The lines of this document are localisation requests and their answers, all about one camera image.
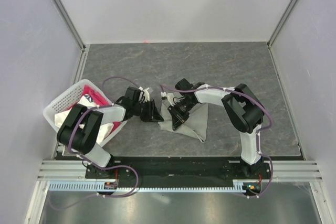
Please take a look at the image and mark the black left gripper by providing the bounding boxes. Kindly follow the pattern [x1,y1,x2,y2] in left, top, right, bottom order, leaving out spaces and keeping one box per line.
[132,99,163,123]

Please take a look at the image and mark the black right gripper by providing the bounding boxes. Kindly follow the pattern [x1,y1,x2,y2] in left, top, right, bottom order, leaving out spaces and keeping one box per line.
[167,99,196,131]

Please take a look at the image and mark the grey-green cloth napkin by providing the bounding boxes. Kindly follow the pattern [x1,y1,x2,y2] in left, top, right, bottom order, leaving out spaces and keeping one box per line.
[158,102,208,143]

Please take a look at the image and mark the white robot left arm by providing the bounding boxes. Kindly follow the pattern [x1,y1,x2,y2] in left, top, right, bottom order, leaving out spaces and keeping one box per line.
[56,87,164,178]

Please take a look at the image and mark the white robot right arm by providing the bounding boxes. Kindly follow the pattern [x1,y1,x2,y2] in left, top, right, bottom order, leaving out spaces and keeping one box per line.
[162,79,265,179]

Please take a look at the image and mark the white folded garment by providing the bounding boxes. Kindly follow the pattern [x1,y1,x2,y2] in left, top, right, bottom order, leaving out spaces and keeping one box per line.
[54,95,113,145]

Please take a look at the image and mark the pink cloth in basket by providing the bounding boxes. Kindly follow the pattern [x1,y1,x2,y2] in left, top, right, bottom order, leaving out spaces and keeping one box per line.
[75,85,121,133]

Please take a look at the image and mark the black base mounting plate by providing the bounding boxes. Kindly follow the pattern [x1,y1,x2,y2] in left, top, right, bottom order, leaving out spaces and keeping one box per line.
[85,156,271,186]

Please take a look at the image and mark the white plastic laundry basket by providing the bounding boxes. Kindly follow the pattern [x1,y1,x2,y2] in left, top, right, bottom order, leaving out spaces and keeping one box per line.
[43,79,111,132]

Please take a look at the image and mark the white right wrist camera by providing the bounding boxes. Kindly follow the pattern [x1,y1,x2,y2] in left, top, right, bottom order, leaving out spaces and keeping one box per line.
[161,92,175,108]

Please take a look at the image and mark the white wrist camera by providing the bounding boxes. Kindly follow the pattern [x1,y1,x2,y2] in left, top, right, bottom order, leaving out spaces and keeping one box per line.
[139,87,153,103]
[161,92,175,108]

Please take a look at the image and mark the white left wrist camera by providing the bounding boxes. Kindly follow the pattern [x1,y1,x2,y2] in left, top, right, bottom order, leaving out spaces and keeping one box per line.
[139,87,153,103]

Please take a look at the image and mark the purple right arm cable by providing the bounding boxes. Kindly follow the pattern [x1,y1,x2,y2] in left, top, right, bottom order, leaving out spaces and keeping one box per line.
[159,84,276,200]

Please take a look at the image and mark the grey slotted cable duct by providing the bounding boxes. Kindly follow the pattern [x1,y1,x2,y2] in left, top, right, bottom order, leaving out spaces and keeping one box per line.
[49,181,260,193]

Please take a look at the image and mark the aluminium frame rail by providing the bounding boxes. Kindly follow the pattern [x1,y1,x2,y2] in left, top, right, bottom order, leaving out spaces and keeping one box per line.
[38,160,322,182]

